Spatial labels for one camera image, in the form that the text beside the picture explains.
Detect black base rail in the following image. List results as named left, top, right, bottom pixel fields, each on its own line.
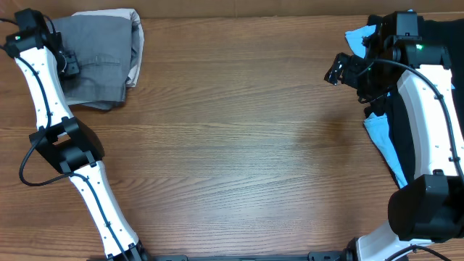
left=107, top=249, right=358, bottom=261

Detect grey shorts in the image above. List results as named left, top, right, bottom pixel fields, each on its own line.
left=53, top=15, right=132, bottom=110

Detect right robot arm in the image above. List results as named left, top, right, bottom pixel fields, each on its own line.
left=308, top=11, right=463, bottom=260

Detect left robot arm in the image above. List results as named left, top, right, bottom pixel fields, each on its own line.
left=1, top=9, right=151, bottom=261

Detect beige folded shorts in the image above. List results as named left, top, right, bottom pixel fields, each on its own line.
left=73, top=8, right=144, bottom=88

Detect black and blue garment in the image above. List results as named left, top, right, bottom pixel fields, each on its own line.
left=354, top=10, right=463, bottom=187

